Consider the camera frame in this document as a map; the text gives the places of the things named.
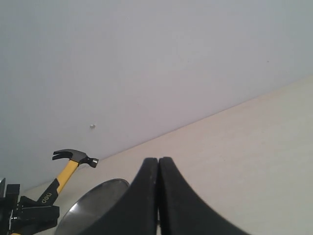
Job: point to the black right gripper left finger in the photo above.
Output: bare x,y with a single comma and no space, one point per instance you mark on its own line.
135,213

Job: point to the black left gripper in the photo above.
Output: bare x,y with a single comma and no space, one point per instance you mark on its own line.
25,216

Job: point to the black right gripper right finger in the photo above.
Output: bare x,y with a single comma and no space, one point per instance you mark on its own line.
182,211

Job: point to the yellow black claw hammer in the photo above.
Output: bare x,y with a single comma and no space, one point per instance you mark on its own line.
76,158

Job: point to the round stainless steel plate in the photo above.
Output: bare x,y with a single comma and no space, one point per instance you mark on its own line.
91,206

